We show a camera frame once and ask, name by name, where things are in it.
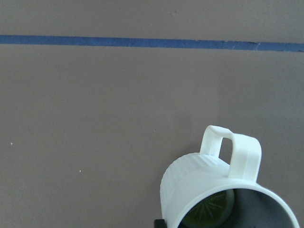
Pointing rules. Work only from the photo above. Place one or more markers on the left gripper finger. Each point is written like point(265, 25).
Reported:
point(159, 223)

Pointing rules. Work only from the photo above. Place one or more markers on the green lemon slice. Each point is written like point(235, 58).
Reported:
point(210, 212)

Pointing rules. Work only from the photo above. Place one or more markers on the white ribbed mug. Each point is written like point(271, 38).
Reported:
point(226, 160)

